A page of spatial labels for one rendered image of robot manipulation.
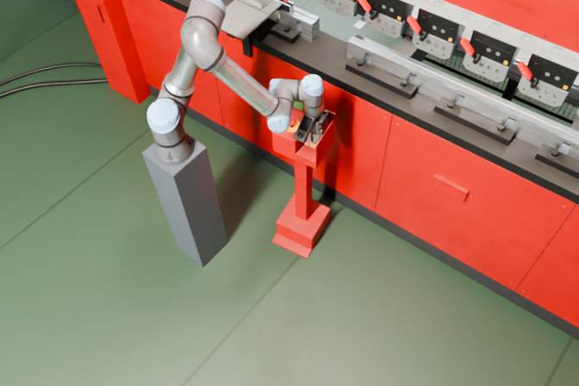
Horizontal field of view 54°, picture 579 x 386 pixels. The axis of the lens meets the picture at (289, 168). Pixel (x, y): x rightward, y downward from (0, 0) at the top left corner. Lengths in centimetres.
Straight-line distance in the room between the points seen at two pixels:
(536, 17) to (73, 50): 297
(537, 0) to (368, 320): 155
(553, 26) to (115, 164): 232
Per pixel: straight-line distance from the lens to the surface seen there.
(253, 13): 243
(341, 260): 282
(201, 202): 245
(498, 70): 208
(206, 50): 179
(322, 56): 241
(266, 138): 296
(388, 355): 266
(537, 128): 218
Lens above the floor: 251
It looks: 54 degrees down
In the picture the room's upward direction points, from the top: 2 degrees counter-clockwise
